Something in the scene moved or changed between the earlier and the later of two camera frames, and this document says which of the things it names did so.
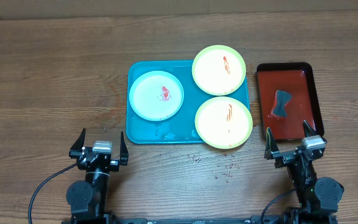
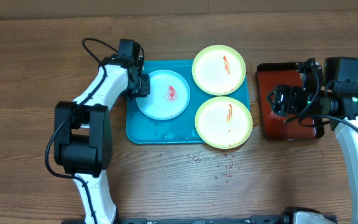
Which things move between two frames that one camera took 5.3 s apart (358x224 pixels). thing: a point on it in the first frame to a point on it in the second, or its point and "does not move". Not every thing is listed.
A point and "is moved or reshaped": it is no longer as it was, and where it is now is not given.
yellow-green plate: x=219 y=70 does not move
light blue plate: x=156 y=96 is moved or reshaped
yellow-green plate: x=224 y=122 does not move
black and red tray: x=288 y=96 does not move
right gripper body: x=293 y=155 to x=278 y=101
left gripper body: x=112 y=167 to x=142 y=88
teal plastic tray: x=181 y=127 does not move
